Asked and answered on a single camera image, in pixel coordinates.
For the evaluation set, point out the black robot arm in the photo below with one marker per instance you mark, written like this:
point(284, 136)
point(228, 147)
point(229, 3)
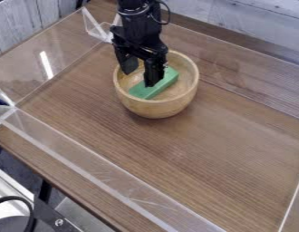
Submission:
point(140, 4)

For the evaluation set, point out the green rectangular block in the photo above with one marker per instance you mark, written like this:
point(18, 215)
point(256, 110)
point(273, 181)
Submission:
point(146, 93)

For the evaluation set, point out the clear acrylic tray wall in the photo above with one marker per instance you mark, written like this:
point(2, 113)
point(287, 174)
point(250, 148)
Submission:
point(212, 170)

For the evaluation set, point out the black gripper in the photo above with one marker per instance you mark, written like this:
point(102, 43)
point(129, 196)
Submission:
point(136, 41)

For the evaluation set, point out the clear acrylic corner bracket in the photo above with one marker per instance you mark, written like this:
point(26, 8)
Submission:
point(96, 29)

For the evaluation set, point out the brown wooden bowl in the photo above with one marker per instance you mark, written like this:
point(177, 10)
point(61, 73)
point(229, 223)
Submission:
point(173, 99)

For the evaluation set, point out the black table leg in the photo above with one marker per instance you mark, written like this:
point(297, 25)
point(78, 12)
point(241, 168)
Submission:
point(45, 191)

